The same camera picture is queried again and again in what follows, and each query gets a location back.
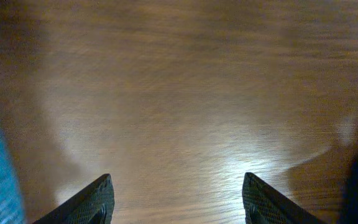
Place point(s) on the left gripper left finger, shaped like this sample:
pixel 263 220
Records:
pixel 92 205

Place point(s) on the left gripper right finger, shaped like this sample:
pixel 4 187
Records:
pixel 265 205

